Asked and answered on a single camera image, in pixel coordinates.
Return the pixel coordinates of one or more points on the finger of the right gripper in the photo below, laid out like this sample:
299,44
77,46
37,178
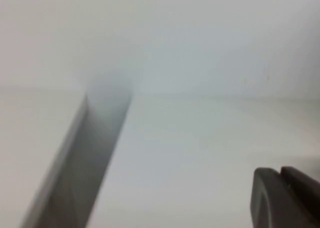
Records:
306,193
270,200

